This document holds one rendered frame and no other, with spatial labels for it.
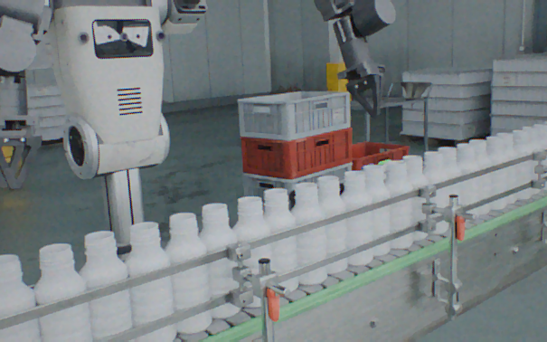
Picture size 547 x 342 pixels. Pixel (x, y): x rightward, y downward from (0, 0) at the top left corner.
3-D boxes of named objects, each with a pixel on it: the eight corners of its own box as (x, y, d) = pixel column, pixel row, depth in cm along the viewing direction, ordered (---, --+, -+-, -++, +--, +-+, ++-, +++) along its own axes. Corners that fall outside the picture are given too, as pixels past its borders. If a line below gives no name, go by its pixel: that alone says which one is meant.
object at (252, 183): (293, 218, 333) (291, 180, 329) (241, 208, 360) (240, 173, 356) (354, 195, 377) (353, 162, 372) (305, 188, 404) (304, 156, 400)
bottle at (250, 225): (231, 308, 90) (223, 204, 87) (243, 292, 96) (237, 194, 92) (268, 310, 89) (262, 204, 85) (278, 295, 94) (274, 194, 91)
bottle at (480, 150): (480, 217, 130) (482, 144, 126) (457, 213, 134) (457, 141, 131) (495, 212, 133) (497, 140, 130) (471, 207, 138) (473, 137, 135)
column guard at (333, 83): (340, 122, 1092) (338, 62, 1070) (325, 121, 1121) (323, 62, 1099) (354, 120, 1117) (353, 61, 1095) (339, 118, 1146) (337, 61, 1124)
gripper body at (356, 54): (388, 73, 120) (377, 39, 121) (367, 70, 112) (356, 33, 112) (360, 84, 124) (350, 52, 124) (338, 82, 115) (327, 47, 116)
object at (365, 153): (357, 192, 386) (356, 159, 382) (311, 184, 415) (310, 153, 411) (410, 175, 427) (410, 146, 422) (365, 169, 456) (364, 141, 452)
